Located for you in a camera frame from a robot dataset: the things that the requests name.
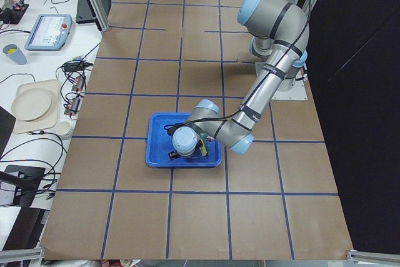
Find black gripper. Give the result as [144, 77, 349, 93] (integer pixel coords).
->
[168, 151, 185, 159]

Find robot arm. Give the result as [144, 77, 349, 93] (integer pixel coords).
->
[165, 0, 309, 160]

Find blue plastic tray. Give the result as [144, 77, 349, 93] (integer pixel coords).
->
[146, 112, 223, 168]

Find white paper cup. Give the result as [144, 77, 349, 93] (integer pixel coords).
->
[54, 121, 74, 139]

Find beige rectangular tray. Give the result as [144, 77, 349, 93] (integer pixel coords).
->
[11, 79, 60, 134]

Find beige round plate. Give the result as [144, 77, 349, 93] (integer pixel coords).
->
[11, 88, 52, 121]

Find black laptop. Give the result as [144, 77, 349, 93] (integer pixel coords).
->
[76, 0, 113, 24]

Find near teach pendant tablet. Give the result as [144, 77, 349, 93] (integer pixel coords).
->
[24, 14, 73, 51]

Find blue grey cup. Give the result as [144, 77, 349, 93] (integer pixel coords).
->
[2, 44, 27, 65]

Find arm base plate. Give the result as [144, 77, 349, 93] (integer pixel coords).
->
[272, 61, 308, 101]

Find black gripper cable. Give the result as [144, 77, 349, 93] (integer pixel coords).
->
[162, 0, 312, 138]

